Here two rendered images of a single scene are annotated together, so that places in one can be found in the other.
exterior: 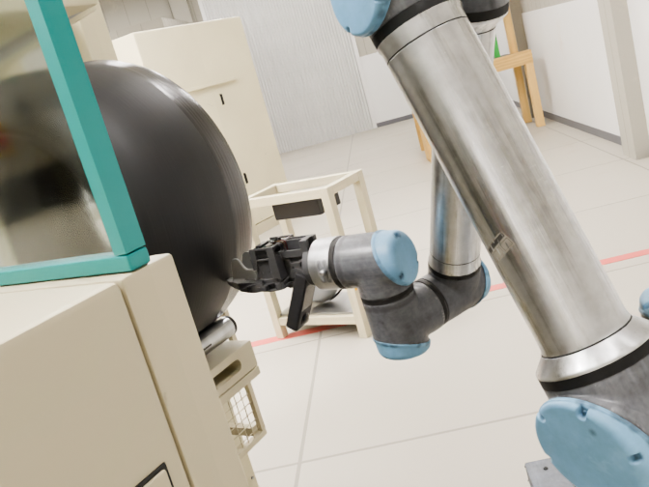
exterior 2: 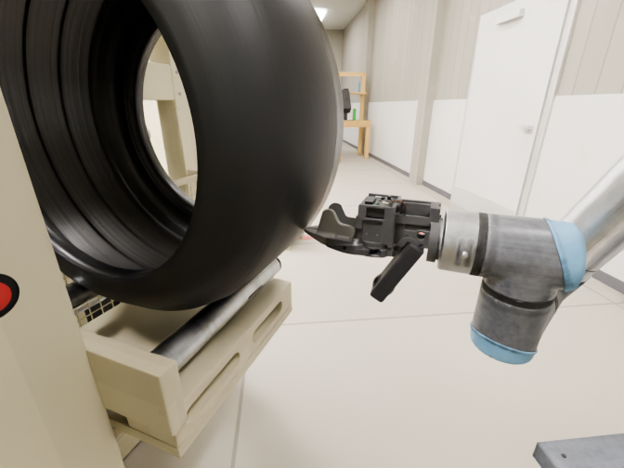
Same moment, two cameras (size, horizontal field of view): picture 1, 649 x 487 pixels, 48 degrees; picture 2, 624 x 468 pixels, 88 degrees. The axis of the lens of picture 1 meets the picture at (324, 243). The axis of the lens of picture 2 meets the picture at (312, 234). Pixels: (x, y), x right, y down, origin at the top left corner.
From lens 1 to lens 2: 0.88 m
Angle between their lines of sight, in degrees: 15
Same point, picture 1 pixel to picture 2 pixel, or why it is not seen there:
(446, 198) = not seen: outside the picture
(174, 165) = (305, 65)
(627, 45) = (426, 129)
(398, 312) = (541, 319)
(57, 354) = not seen: outside the picture
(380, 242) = (566, 235)
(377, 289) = (536, 291)
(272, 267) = (385, 230)
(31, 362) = not seen: outside the picture
